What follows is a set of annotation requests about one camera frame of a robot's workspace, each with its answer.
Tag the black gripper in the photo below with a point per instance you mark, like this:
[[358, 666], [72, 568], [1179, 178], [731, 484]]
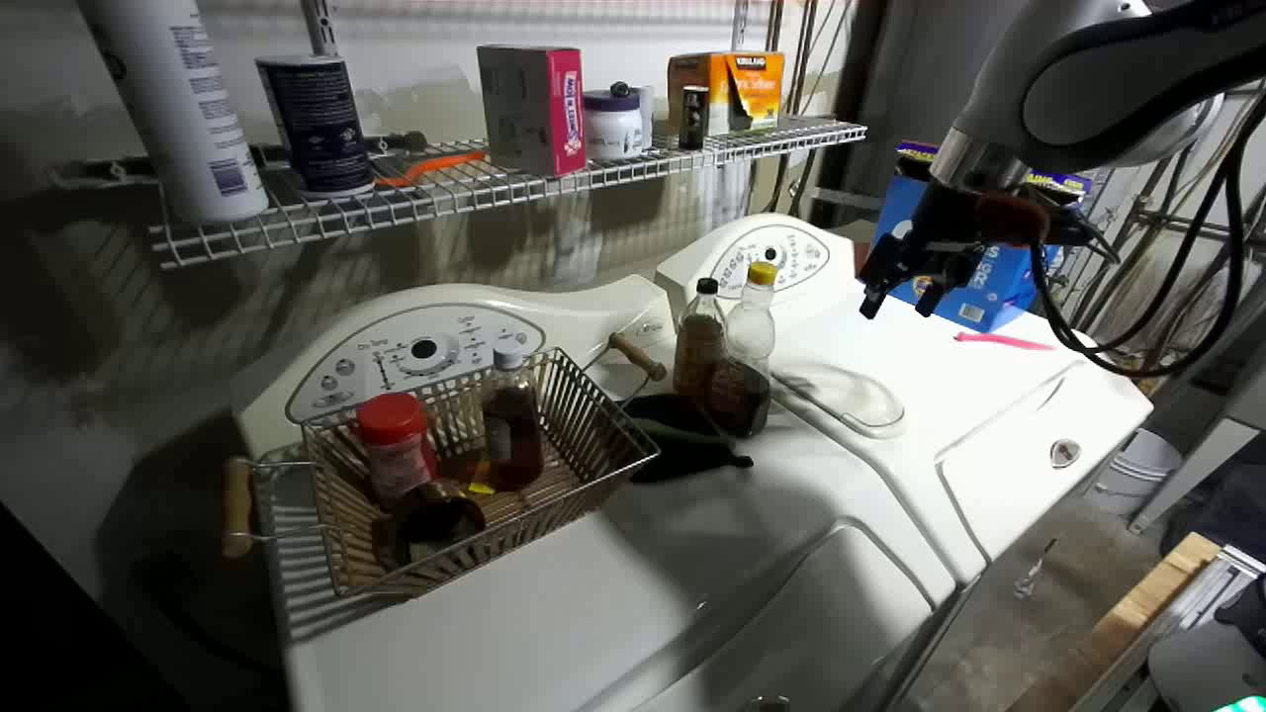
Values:
[[970, 219]]

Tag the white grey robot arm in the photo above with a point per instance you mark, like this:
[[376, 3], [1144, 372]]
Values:
[[1120, 82]]

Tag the pink pen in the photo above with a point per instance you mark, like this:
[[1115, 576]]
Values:
[[1000, 343]]

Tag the clear plastic tray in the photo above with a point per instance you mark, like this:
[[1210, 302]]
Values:
[[843, 394]]

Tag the blue box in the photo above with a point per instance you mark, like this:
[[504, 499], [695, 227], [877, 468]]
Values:
[[1012, 280]]

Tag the clear bottle yellow cap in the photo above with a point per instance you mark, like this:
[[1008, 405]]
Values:
[[755, 323]]

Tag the dark glass jar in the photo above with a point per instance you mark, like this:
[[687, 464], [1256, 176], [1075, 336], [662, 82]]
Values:
[[738, 396]]

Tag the brown bottle black cap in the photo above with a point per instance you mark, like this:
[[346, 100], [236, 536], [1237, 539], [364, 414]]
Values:
[[698, 348]]

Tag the orange black box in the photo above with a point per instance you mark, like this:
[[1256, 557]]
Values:
[[734, 92]]

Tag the white jar dark lid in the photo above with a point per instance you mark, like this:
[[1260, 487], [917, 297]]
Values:
[[616, 127]]

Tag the wooden plank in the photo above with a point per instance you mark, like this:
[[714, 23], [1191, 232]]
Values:
[[1120, 620]]

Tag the dark brown spice bottle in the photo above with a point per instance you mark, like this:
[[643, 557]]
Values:
[[513, 430]]

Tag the pink grey box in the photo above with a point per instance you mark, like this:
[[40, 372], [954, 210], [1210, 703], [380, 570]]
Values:
[[537, 112]]

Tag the orange flat item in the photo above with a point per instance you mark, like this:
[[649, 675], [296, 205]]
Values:
[[432, 169]]

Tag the small dark packet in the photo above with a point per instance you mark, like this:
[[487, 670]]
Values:
[[438, 514]]

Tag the red lid spice jar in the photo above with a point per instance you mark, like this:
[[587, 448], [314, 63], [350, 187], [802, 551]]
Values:
[[396, 442]]

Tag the dark cylindrical canister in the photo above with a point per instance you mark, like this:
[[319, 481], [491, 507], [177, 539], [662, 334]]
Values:
[[319, 124]]

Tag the tall white spray bottle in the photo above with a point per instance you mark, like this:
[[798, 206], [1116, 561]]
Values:
[[184, 120]]

